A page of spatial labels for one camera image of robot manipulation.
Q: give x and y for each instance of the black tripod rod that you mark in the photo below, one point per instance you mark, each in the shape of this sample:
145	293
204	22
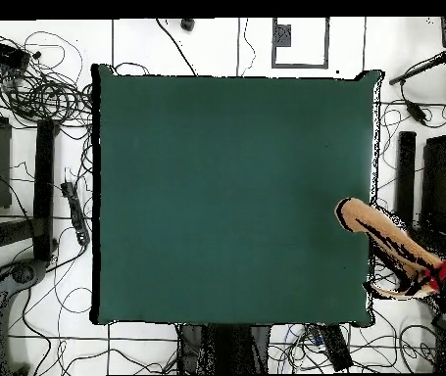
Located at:
422	67

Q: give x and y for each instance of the black power strip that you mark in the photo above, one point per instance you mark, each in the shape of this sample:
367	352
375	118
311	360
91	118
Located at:
75	211
336	348

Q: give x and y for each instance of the black switch box with ports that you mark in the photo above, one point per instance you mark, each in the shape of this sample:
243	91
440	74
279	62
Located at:
3	53

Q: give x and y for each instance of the tan terry towel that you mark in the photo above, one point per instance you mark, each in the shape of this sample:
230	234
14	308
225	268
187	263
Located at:
379	231

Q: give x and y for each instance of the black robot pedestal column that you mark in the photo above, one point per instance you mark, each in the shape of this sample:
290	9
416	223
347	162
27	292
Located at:
222	348

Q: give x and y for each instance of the black metal stand frame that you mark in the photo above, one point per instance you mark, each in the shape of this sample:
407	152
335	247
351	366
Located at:
44	176
406	176

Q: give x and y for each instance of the black power adapter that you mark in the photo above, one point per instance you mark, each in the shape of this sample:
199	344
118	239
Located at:
416	112

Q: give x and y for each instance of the dark green tablecloth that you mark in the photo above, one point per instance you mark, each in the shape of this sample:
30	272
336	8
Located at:
207	196

